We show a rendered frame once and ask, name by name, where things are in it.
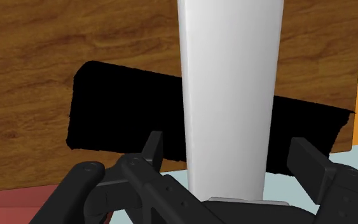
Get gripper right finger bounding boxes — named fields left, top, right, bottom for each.
left=286, top=136, right=358, bottom=224

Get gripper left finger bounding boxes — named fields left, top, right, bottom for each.
left=29, top=130, right=226, bottom=224

